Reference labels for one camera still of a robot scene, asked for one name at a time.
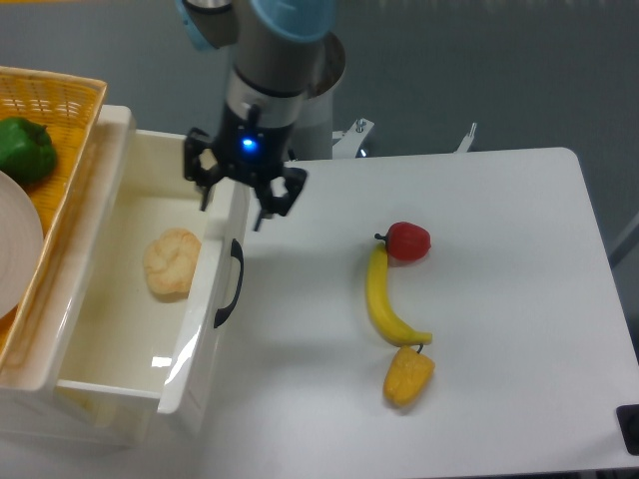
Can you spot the yellow banana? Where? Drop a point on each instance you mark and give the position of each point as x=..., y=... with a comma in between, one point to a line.
x=387, y=323

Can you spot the round bread roll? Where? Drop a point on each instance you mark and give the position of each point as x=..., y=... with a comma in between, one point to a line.
x=169, y=263

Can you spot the open white upper drawer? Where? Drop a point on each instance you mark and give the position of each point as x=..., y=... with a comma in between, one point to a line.
x=152, y=360

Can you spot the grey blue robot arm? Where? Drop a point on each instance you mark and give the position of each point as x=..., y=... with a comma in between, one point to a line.
x=277, y=50

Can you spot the yellow bell pepper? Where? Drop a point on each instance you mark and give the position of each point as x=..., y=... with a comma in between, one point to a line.
x=407, y=376

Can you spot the red bell pepper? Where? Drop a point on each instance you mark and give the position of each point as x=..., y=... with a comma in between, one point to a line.
x=405, y=241

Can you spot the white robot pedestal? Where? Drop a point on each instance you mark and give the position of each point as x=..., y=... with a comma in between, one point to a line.
x=314, y=137

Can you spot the yellow woven basket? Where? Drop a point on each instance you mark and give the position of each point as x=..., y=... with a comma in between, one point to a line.
x=47, y=119

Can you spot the green bell pepper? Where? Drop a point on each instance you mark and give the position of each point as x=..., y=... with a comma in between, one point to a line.
x=27, y=152

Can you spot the white plate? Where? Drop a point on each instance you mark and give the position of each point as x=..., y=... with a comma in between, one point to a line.
x=21, y=243

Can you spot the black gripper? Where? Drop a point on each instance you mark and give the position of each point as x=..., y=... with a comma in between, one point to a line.
x=250, y=149

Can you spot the black object at table edge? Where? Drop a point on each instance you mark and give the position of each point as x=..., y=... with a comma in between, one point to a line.
x=628, y=419

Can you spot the white drawer cabinet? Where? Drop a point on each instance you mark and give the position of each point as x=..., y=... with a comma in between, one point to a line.
x=32, y=400

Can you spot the black drawer handle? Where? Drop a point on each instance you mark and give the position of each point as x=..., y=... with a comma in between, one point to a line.
x=236, y=280

